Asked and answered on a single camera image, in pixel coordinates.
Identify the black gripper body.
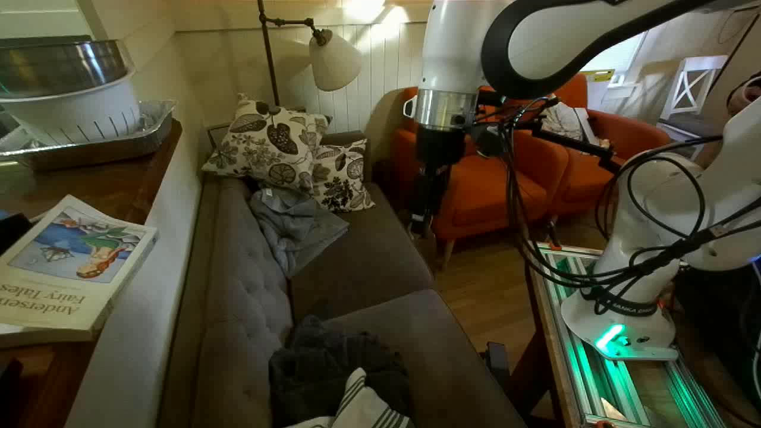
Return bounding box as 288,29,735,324
410,127,464,235

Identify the aluminium rail robot base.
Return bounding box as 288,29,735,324
529,246,725,428

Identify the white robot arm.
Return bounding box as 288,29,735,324
413,0,761,360

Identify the grey fabric couch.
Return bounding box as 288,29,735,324
156,127,527,428

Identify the orange armchair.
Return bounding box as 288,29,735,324
390,119,571,261
553,72,673,220

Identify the small floral pillow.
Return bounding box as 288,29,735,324
310,138,372,211

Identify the white floor lamp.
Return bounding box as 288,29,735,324
257,0,360,102

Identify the grey folded blanket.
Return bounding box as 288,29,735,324
249,188,350,279

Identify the large floral pillow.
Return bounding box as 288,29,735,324
202,96,331,191

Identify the dark crumpled cloth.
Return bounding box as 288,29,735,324
269,317,413,428

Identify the white striped towel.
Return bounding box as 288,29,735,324
289,368,413,428

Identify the grey metal tray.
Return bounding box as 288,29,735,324
0,100,176,175

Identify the white dish rack basin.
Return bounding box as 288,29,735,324
0,35,140,142

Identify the fairy tales book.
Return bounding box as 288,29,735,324
0,195,156,348

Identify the dark wooden side table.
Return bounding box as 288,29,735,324
0,119,182,428

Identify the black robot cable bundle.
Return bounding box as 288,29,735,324
466,92,761,318

